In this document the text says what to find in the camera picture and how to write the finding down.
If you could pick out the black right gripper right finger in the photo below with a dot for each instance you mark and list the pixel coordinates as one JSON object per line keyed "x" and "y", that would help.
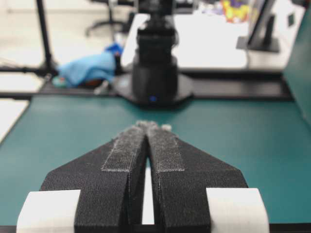
{"x": 195, "y": 192}

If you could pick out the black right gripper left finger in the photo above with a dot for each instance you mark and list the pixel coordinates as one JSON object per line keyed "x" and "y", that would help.
{"x": 99, "y": 192}

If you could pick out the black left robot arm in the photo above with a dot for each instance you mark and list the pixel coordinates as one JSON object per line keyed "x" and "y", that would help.
{"x": 155, "y": 79}

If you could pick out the blue cloth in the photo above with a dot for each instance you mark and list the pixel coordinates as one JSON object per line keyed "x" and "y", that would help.
{"x": 96, "y": 67}

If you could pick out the black monitor stand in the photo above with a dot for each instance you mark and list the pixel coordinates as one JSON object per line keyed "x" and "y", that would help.
{"x": 260, "y": 28}

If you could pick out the colourful bag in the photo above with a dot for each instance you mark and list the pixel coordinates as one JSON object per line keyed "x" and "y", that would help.
{"x": 235, "y": 11}

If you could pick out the black office chair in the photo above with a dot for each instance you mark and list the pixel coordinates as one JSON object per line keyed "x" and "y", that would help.
{"x": 111, "y": 22}

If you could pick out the black metal frame pole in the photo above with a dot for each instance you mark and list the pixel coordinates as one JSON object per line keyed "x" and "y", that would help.
{"x": 24, "y": 42}

